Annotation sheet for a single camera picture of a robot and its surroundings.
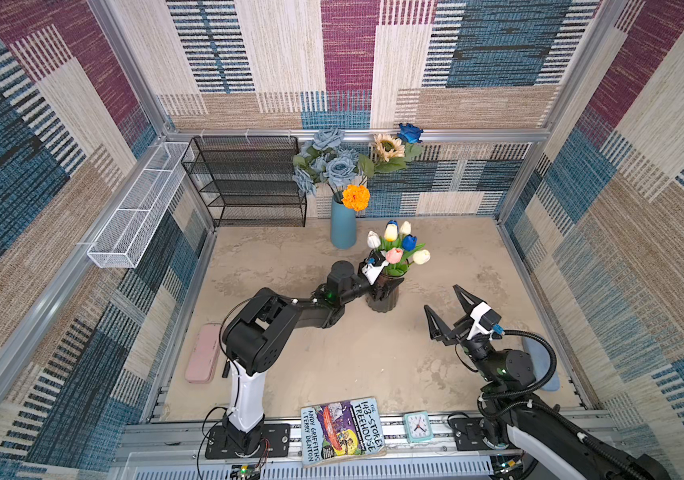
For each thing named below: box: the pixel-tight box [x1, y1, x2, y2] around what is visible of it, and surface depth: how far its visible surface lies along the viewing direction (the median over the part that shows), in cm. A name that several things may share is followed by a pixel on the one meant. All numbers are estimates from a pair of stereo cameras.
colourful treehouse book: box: [300, 397, 387, 468], surface depth 74 cm
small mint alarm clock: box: [403, 411, 434, 443], surface depth 76 cm
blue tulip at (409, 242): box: [402, 234, 418, 251], surface depth 77 cm
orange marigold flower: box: [341, 184, 371, 212], surface depth 84 cm
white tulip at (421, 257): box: [412, 249, 431, 265], surface depth 74 cm
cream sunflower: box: [358, 133, 407, 179], surface depth 85 cm
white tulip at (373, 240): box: [367, 230, 381, 249], surface depth 79 cm
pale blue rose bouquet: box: [292, 127, 375, 197], surface depth 89 cm
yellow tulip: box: [384, 224, 398, 242], surface depth 76 cm
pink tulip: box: [385, 247, 403, 264], surface depth 73 cm
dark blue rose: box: [397, 123, 423, 144], surface depth 84 cm
